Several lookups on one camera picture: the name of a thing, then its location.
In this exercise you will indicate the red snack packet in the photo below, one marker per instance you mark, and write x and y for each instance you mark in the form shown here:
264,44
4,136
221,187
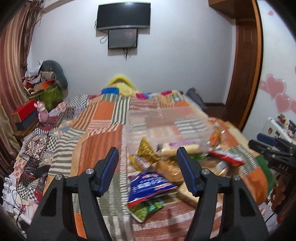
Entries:
228,157

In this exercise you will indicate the gold wrapped snack packet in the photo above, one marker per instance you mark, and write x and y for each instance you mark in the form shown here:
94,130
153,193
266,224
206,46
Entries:
145,151

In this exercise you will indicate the black wall television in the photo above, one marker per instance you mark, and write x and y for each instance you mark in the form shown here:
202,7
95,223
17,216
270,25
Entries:
123,15

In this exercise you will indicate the brown wooden wall cabinet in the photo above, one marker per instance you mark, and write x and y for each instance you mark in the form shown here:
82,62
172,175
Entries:
234,9

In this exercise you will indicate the pink heart wall stickers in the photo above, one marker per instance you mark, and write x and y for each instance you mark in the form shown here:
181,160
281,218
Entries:
276,88

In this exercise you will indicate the grey bag on bed edge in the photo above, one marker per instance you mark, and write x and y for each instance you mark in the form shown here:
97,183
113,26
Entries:
193,94

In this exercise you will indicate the clear plastic storage bin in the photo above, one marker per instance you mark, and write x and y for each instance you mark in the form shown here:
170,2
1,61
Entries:
169,128

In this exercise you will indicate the colourful pillow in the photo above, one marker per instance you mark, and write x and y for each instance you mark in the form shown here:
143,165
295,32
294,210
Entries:
124,89

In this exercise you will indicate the pink rabbit plush toy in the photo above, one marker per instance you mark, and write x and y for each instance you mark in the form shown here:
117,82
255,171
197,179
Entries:
42,112

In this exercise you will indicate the grey plush pillow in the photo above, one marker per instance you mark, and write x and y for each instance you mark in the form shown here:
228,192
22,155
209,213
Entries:
53,66

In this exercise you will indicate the green peas snack bag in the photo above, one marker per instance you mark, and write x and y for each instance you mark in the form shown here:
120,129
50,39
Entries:
141,211

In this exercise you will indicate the brown wooden door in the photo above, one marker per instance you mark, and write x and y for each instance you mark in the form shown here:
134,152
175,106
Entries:
247,63

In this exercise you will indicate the striped pink curtain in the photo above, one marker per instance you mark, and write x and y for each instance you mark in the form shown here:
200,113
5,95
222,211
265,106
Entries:
16,40

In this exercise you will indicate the small black wall monitor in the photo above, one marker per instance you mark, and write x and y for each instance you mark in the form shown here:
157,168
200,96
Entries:
122,38

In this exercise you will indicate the red box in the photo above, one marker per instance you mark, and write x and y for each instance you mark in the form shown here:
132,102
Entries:
23,111

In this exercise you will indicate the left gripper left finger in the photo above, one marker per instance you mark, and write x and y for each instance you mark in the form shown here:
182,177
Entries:
54,218

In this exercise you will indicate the blue snack bag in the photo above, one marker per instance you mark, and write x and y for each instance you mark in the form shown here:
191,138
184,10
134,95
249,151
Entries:
147,185

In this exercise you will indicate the dark blue box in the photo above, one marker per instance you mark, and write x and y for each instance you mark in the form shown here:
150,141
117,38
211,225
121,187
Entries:
25,124

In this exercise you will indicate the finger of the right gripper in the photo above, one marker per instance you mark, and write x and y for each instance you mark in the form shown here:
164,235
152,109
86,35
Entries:
268,149
267,139

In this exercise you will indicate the patchwork orange striped bedspread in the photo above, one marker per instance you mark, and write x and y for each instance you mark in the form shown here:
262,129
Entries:
80,132

